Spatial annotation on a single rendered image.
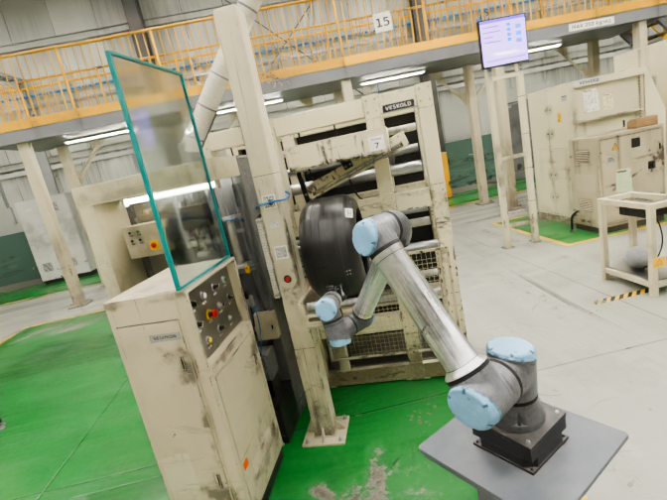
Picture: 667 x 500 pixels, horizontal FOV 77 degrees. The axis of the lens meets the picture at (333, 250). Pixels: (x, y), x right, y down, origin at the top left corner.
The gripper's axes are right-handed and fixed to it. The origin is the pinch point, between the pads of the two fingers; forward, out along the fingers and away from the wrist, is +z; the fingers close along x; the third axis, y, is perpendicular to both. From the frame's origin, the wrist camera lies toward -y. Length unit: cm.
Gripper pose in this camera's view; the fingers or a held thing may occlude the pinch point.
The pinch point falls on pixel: (339, 295)
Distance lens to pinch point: 210.9
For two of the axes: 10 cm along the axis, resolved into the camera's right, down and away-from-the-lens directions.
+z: 1.7, -1.3, 9.8
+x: -9.7, 1.6, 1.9
